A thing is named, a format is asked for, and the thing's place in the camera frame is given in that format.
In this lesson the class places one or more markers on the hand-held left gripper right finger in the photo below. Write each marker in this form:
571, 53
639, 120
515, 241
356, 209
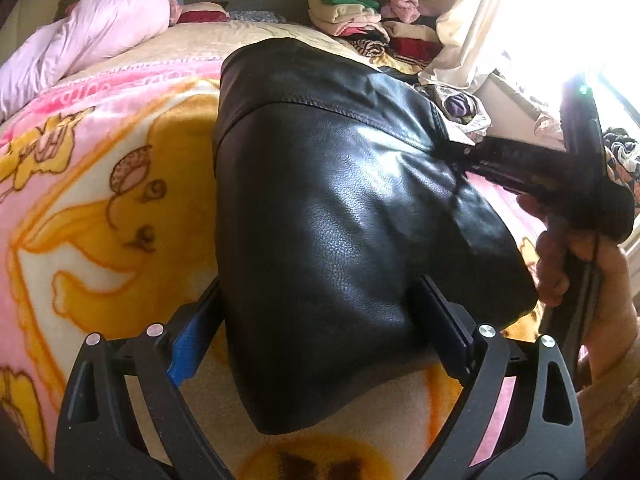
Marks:
445, 330

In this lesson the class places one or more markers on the beige bedspread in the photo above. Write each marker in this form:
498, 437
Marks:
175, 42

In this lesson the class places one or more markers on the black and white patterned cloth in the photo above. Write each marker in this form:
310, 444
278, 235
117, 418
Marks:
625, 155

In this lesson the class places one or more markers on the red pillow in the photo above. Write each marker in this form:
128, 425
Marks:
200, 14

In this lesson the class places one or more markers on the cream curtain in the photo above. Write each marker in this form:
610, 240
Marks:
475, 25

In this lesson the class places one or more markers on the blue patterned pillow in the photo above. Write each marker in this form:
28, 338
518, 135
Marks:
255, 17

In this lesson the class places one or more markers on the person's right forearm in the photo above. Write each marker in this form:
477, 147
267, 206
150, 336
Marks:
612, 420

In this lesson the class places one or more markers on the black leather jacket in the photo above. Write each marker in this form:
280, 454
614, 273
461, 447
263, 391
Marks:
325, 210

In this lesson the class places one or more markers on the window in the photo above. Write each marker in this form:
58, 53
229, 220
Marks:
590, 20

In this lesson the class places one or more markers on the person's right hand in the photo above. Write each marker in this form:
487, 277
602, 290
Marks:
612, 300

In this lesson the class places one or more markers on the pink quilted jacket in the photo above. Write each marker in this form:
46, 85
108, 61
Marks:
85, 35

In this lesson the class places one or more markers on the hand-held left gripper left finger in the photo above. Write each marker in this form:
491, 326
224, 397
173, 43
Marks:
187, 355

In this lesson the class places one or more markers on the pile of folded clothes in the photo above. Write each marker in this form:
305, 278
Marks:
370, 20

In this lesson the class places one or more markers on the purple and white cloth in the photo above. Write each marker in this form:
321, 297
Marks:
457, 107

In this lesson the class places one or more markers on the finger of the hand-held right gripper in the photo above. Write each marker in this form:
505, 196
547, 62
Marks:
457, 155

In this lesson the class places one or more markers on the pink cartoon printed blanket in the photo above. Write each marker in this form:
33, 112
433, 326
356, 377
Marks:
100, 210

